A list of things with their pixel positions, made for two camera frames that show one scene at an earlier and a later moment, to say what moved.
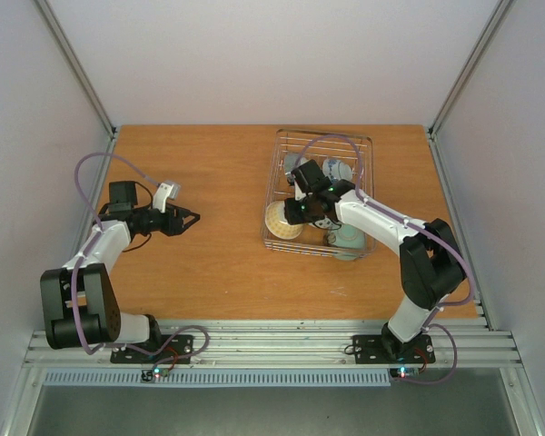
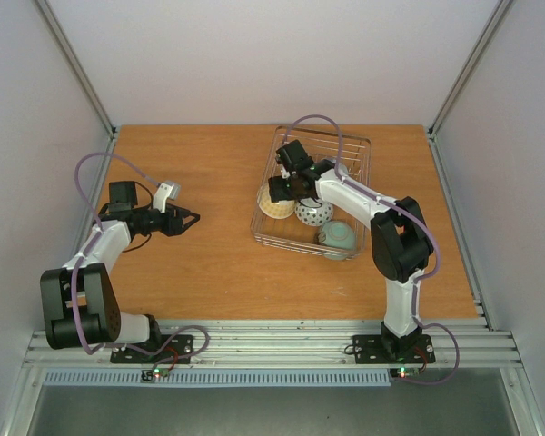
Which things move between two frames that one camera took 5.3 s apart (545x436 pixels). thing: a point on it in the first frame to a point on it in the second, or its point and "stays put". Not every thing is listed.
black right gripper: (292, 211) to (276, 190)
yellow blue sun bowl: (277, 222) to (275, 210)
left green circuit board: (155, 372) stays put
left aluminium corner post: (74, 64) stays put
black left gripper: (174, 224) stays put
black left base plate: (166, 350) stays put
